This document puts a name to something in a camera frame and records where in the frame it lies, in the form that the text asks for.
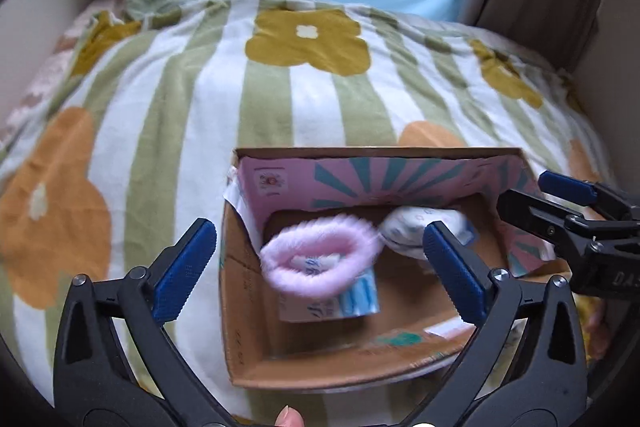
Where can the green striped floral blanket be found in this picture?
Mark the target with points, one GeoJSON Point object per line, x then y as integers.
{"type": "Point", "coordinates": [200, 107]}

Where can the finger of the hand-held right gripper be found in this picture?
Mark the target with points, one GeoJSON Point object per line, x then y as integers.
{"type": "Point", "coordinates": [565, 187]}
{"type": "Point", "coordinates": [530, 209]}

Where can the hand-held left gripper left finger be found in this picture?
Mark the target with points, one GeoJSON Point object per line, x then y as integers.
{"type": "Point", "coordinates": [184, 274]}

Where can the pink fluffy sock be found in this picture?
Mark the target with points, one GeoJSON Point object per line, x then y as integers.
{"type": "Point", "coordinates": [320, 277]}

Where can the white rolled cloth bundle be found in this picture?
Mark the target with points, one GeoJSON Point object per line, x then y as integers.
{"type": "Point", "coordinates": [405, 227]}

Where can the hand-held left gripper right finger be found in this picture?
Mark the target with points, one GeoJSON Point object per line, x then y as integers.
{"type": "Point", "coordinates": [454, 279]}

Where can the cardboard box with pink print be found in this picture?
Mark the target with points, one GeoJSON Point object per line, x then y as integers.
{"type": "Point", "coordinates": [250, 307]}

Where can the blue white tissue packet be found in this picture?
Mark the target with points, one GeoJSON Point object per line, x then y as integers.
{"type": "Point", "coordinates": [360, 299]}

